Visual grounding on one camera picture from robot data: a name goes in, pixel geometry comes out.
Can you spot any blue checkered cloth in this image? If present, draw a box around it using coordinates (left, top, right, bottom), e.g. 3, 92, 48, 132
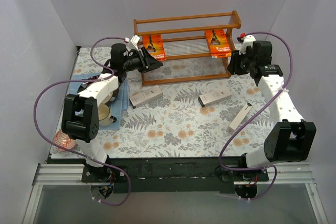
68, 73, 129, 131

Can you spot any brown wooden three-tier shelf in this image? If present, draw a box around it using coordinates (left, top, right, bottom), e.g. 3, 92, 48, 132
133, 10, 241, 86

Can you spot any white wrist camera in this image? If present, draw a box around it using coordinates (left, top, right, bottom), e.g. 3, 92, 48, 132
237, 33, 256, 55
124, 35, 140, 51

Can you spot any red patterned bowl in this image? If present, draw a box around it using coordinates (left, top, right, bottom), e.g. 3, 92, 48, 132
53, 130, 76, 150

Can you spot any floral paper table mat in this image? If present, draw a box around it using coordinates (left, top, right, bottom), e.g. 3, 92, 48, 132
49, 42, 296, 161

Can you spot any orange Gillette Fusion razor box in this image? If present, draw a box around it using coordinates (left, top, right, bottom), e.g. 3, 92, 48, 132
204, 29, 232, 59

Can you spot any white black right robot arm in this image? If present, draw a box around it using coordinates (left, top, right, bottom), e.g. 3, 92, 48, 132
228, 35, 317, 171

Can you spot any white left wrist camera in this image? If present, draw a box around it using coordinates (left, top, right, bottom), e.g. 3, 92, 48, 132
124, 35, 140, 51

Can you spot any white Harry's razor box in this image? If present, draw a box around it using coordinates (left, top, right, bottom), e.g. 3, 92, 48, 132
227, 102, 253, 133

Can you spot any black rimmed cream plate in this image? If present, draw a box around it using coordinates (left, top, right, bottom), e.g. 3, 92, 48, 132
78, 76, 119, 105

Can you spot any cream enamel mug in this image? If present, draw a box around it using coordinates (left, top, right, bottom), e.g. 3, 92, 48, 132
98, 104, 117, 127

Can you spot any white Harry's box black end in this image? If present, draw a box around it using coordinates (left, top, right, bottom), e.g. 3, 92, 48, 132
198, 88, 232, 107

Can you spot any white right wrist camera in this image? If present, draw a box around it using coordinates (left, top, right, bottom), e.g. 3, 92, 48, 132
237, 33, 256, 55

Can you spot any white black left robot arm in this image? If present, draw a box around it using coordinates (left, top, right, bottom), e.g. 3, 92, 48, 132
61, 43, 163, 182

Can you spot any orange Gillette Styler razor box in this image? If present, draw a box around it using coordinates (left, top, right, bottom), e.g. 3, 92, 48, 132
142, 35, 166, 61

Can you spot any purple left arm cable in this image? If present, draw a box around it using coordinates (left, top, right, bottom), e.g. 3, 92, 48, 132
33, 36, 132, 206

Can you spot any aluminium rail frame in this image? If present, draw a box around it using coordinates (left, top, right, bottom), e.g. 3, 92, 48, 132
25, 149, 327, 223

